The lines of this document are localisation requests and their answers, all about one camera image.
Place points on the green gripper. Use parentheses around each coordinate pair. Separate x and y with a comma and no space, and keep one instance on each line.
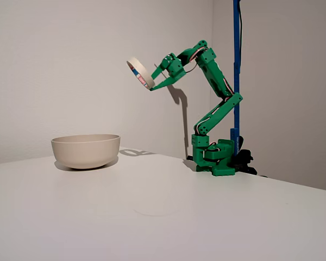
(173,71)

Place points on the beige masking tape roll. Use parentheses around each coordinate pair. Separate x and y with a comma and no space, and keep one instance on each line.
(142,72)

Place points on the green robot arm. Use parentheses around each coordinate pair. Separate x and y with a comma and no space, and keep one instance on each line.
(214,79)

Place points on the blue vertical pole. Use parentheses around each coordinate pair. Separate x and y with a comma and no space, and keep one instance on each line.
(236,54)

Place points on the white round bowl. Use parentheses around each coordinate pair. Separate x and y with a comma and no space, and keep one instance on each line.
(85,152)

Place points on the black table clamp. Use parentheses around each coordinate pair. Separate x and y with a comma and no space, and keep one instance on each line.
(244,159)

